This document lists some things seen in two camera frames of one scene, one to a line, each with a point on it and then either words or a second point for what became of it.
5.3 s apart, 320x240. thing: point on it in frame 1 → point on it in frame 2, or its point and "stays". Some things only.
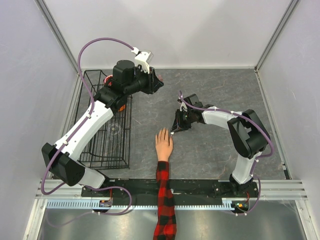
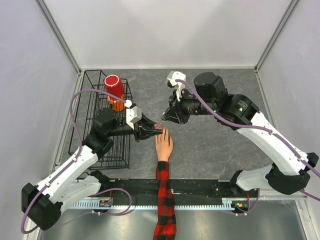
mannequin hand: x=163 y=145 stays
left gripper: x=154 y=83 → x=140 y=131
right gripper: x=178 y=125 → x=171 y=114
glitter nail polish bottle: x=160 y=78 → x=158 y=126
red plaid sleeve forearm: x=165 y=226 stays
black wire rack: x=111 y=150 stays
